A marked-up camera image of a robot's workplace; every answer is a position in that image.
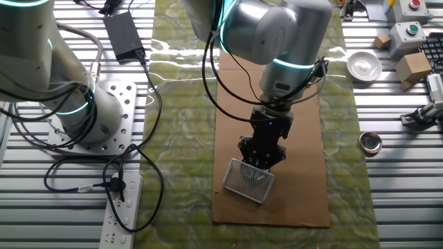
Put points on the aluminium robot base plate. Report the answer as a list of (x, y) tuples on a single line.
[(112, 142)]

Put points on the grey red button box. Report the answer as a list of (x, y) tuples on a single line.
[(408, 12)]

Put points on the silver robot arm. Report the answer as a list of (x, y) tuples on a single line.
[(263, 31)]

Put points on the silver ribbed camera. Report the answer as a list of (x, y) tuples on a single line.
[(436, 86)]

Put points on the white power strip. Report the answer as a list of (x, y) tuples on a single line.
[(117, 221)]

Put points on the small steel dish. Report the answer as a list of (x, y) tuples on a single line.
[(370, 142)]

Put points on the brown cardboard sheet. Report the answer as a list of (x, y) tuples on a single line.
[(301, 180)]

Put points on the small cardboard box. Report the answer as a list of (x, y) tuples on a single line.
[(381, 41)]

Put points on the grey green button box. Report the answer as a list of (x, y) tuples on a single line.
[(403, 39)]

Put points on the black power adapter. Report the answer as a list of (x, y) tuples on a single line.
[(123, 36)]

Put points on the white ceramic flower dish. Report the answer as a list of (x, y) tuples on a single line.
[(363, 65)]

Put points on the bundled black adapter lead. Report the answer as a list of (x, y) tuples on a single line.
[(110, 4)]

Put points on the small grey clamped camera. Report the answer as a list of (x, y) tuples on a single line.
[(424, 112)]

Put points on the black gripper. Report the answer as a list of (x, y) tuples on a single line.
[(270, 128)]

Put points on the black keyboard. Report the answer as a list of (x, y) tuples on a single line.
[(434, 48)]

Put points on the green marble pattern mat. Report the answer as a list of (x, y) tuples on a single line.
[(180, 138)]

